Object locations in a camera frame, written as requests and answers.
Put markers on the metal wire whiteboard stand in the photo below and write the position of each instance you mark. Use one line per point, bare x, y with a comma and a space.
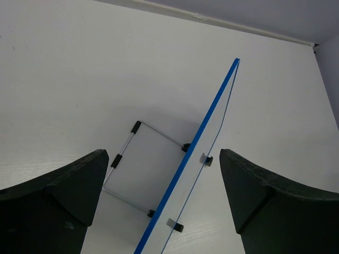
138, 179

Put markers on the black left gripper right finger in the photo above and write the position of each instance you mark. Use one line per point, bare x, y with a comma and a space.
274, 214

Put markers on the blue-edged small whiteboard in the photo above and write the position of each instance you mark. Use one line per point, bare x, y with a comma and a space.
166, 217

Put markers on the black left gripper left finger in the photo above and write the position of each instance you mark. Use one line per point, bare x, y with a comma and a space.
51, 213

